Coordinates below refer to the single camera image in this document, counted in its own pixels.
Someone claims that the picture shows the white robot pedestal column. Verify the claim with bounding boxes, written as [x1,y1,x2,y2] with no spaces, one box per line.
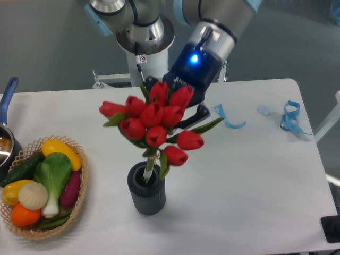
[126,49,168,87]

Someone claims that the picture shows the green cucumber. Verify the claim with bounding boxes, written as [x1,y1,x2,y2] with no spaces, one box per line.
[1,151,45,188]

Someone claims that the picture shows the purple sweet potato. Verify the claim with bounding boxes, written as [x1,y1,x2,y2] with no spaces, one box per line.
[59,172,81,207]

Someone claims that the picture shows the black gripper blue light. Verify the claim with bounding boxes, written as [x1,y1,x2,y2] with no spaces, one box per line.
[146,42,222,130]

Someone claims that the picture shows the cream white garlic bulb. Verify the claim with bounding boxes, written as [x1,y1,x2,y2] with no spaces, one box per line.
[18,182,48,210]

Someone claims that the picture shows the dark grey ribbed vase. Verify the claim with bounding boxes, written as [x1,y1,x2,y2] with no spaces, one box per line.
[127,161,166,215]

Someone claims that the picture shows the tangled blue ribbon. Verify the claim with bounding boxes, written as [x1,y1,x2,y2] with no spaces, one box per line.
[279,100,312,135]

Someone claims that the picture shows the curved light blue strip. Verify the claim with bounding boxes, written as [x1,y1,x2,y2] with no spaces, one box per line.
[212,104,247,129]

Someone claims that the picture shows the green bean pods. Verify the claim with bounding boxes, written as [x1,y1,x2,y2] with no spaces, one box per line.
[37,210,71,231]

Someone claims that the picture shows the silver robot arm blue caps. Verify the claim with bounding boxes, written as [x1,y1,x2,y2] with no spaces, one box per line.
[84,1,261,129]

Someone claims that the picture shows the woven wicker basket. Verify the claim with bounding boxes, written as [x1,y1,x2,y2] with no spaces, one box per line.
[1,135,88,240]

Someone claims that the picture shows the blue handled saucepan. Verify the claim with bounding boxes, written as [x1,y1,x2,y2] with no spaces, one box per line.
[1,76,22,181]

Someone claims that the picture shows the yellow bell pepper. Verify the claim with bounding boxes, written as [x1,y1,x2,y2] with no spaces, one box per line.
[2,180,33,206]

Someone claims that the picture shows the white metal base frame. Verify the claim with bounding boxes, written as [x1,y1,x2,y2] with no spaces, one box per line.
[92,60,228,89]

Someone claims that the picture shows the blue object top corner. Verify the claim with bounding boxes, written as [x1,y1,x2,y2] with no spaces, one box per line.
[329,0,340,25]

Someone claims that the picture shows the orange fruit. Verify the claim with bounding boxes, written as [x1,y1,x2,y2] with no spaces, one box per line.
[11,203,41,227]

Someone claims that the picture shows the black device at edge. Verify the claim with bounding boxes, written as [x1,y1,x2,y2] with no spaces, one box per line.
[320,215,339,243]

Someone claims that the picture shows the white frame bar right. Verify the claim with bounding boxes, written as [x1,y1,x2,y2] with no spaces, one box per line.
[314,91,339,143]

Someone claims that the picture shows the red tulip bouquet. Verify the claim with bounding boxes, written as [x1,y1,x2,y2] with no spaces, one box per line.
[99,81,222,183]

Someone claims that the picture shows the green bok choy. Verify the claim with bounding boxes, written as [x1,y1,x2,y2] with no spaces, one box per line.
[33,152,72,219]

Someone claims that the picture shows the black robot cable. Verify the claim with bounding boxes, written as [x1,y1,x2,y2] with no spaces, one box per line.
[134,41,148,87]

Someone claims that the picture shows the small pale blue cap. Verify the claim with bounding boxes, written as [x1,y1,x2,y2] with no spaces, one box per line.
[257,105,271,116]

